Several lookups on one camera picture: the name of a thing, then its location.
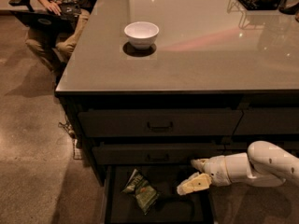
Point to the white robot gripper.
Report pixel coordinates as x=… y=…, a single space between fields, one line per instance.
x=217 y=171

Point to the green jalapeno chip bag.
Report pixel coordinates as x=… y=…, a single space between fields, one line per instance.
x=141 y=189

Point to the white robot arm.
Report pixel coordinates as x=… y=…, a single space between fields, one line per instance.
x=263 y=165

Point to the open bottom drawer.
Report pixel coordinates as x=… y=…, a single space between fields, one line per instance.
x=170 y=208

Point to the middle right drawer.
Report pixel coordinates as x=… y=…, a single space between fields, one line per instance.
x=236 y=146

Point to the top right drawer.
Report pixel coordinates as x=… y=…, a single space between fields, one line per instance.
x=269 y=121

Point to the middle left drawer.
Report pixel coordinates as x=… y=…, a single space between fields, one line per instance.
x=120 y=154

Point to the top left drawer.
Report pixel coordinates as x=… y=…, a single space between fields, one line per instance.
x=159 y=122

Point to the dark round object on counter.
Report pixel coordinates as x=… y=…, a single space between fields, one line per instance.
x=288 y=7

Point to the white ceramic bowl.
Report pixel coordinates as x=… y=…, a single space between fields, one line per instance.
x=141 y=34

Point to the seated person in khakis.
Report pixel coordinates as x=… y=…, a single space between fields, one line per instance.
x=54 y=33

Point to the black laptop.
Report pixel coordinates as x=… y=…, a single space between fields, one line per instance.
x=45 y=21

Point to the black office chair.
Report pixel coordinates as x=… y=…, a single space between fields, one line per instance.
x=26 y=3

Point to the wire rack on floor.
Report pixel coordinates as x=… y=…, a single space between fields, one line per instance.
x=67 y=127

